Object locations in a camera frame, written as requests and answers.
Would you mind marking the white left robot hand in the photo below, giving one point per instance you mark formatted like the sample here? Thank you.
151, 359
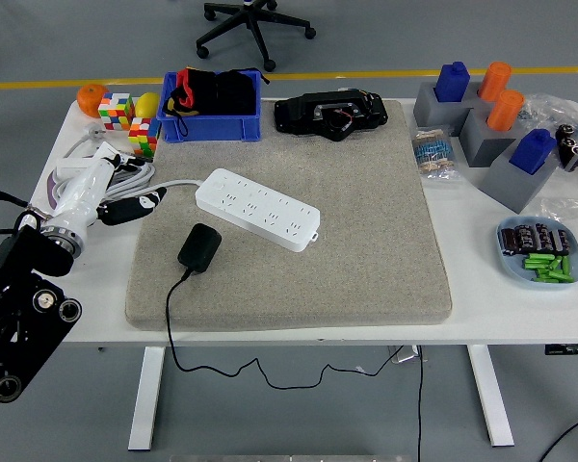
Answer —
84, 192

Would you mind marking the black plug adapter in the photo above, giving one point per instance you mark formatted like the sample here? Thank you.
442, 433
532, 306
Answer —
200, 248

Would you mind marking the white power strip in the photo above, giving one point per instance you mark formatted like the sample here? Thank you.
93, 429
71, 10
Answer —
255, 207

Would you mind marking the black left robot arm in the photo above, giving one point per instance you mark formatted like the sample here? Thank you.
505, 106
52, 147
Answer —
24, 308

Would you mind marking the white rectangular block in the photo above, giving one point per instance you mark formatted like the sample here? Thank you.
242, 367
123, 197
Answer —
74, 168

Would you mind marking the white square plate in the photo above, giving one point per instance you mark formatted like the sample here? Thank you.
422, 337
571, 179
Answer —
107, 149

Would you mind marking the multicolour puzzle cube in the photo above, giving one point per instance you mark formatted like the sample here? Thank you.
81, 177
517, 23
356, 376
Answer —
116, 111
143, 135

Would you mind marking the orange fruit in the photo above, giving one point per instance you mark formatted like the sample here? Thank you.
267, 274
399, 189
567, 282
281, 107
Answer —
89, 98

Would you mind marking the yellow lemon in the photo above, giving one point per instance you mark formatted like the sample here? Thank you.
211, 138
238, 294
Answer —
147, 105

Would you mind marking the blue plastic bin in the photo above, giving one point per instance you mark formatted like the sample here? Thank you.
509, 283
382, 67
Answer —
212, 129

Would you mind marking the black and red fabric pouches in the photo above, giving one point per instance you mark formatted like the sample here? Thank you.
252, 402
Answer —
231, 94

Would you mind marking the white table leg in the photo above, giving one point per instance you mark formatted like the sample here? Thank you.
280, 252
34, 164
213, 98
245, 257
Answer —
147, 399
491, 399

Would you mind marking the black electronic device housing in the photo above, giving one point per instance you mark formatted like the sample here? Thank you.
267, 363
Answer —
298, 115

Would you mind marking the grey-brown mat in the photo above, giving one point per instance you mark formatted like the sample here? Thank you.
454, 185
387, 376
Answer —
318, 279

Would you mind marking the clear bag of resistors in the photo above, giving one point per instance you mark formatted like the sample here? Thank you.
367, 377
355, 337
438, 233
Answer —
433, 154

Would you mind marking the grey block holder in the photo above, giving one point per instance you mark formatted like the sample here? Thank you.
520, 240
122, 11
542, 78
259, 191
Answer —
510, 185
428, 113
481, 144

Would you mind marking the blue plastic block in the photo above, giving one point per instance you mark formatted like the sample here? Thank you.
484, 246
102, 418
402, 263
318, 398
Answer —
532, 151
453, 82

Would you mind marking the orange plastic cylinder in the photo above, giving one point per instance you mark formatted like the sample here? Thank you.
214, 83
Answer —
506, 110
495, 82

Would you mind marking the black capacitor white print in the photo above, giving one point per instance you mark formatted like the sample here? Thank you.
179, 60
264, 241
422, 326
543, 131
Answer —
543, 237
561, 240
525, 238
508, 240

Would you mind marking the light blue tray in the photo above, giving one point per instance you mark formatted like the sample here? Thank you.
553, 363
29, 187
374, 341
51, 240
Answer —
510, 269

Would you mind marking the green cylinder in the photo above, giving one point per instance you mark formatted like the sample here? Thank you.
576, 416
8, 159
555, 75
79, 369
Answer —
548, 273
539, 257
566, 264
538, 264
554, 279

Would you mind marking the crumpled clear plastic bag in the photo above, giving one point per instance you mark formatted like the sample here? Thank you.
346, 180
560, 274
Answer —
570, 209
549, 108

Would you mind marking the black table control panel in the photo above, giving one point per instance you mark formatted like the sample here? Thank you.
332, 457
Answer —
570, 349

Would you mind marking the silver bracket under table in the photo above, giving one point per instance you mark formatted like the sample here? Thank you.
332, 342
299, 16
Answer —
407, 353

